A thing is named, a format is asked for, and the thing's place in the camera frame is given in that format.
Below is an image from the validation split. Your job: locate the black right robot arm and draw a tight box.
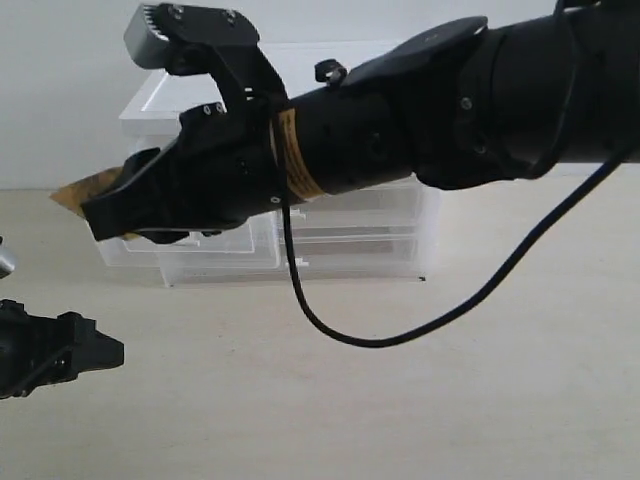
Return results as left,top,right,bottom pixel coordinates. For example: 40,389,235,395
81,1,639,244

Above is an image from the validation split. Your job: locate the right black cable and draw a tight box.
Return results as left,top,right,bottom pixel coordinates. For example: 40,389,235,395
267,0,640,350

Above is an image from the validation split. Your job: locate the clear drawer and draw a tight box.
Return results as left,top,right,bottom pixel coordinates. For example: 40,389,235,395
160,235,433,286
96,212,281,275
291,177,432,230

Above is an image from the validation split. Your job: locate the yellow wedge block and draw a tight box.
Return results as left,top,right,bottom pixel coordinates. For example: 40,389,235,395
50,166,161,243

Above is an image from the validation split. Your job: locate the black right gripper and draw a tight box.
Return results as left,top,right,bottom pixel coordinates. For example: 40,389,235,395
81,99,282,242

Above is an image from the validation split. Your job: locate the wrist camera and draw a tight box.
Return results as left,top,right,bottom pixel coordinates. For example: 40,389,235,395
123,2,291,119
0,238,17,280

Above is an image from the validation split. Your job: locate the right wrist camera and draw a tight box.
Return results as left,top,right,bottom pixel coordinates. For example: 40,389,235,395
123,2,291,119

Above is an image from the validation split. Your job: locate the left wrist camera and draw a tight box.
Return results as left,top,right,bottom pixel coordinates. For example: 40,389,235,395
0,238,17,280

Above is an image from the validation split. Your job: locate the white plastic drawer cabinet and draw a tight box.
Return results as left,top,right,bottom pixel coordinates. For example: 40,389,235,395
99,40,441,287

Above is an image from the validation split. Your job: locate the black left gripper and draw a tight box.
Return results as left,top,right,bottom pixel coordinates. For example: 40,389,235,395
1,299,124,400

